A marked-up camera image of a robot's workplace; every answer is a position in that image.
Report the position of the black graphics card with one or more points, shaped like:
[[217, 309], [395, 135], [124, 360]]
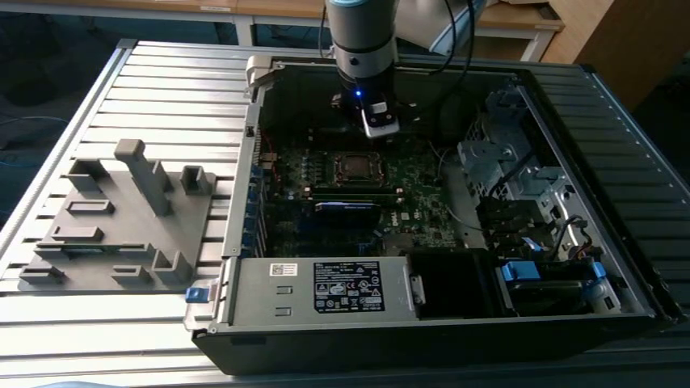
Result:
[[344, 218]]

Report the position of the hard disk in blue carrier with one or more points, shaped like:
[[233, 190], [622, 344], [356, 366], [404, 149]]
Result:
[[544, 291]]

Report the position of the pale blue object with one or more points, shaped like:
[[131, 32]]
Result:
[[75, 385]]

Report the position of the silver metal drive cage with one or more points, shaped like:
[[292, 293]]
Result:
[[484, 155]]

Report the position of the silver green CPU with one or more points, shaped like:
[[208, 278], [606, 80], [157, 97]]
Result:
[[357, 167]]

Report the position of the wooden desk white frame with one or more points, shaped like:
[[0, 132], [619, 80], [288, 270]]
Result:
[[516, 22], [161, 6]]

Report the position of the black fan shroud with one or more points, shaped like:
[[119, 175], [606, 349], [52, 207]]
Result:
[[447, 283]]

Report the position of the thin metal locking lever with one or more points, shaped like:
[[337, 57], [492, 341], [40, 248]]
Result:
[[360, 182]]

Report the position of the black plastic drive bracket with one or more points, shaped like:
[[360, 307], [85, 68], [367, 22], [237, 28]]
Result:
[[511, 218]]

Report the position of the CPU socket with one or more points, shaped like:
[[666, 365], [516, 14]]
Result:
[[333, 182]]

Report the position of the black RAM slot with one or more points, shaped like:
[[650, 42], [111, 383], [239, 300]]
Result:
[[349, 186], [349, 195], [349, 191], [349, 200]]

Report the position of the black PC case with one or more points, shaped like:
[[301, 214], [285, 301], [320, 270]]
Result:
[[376, 355]]

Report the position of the blue release latch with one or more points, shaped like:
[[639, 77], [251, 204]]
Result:
[[195, 295]]

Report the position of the wooden cabinet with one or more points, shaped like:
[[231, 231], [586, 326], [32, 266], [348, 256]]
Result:
[[635, 40]]

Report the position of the grey parts rack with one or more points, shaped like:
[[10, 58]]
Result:
[[124, 242]]

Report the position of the grey power supply unit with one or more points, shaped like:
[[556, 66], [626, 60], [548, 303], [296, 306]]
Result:
[[259, 295]]

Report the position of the green motherboard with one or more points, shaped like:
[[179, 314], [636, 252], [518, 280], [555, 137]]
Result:
[[426, 202]]

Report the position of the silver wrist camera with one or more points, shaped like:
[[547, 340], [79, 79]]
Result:
[[381, 125]]

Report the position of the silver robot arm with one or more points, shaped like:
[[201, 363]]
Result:
[[363, 64]]

